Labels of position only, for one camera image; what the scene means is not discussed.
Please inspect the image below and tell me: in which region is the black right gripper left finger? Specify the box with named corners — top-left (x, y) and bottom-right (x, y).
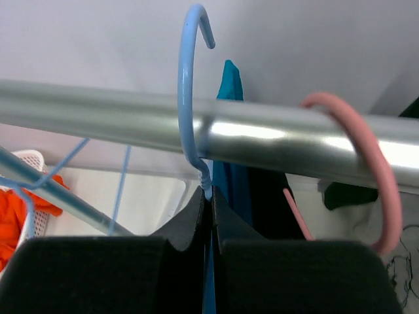
top-left (1, 188), bottom-right (207, 313)

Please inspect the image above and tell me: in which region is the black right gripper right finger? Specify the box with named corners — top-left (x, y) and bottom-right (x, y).
top-left (212, 188), bottom-right (401, 313)

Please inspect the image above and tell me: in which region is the black t shirt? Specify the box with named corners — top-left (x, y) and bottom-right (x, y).
top-left (247, 167), bottom-right (378, 239)

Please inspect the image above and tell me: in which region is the blue t shirt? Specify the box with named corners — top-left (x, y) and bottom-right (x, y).
top-left (211, 59), bottom-right (253, 226)

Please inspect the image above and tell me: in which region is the orange t shirt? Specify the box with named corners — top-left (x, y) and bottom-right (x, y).
top-left (0, 189), bottom-right (63, 271)

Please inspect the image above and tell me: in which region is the light blue wire hanger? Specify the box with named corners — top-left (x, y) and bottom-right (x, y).
top-left (177, 4), bottom-right (216, 313)
top-left (1, 138), bottom-right (132, 236)

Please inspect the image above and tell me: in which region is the pink wire hanger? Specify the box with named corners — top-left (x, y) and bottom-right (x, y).
top-left (299, 92), bottom-right (403, 256)

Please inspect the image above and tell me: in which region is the green and white t shirt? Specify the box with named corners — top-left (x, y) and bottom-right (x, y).
top-left (399, 97), bottom-right (419, 119)

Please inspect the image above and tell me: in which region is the white plastic basket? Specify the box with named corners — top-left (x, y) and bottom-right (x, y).
top-left (0, 149), bottom-right (50, 253)

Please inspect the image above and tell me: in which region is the metal clothes rack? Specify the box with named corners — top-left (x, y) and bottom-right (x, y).
top-left (0, 78), bottom-right (419, 238)

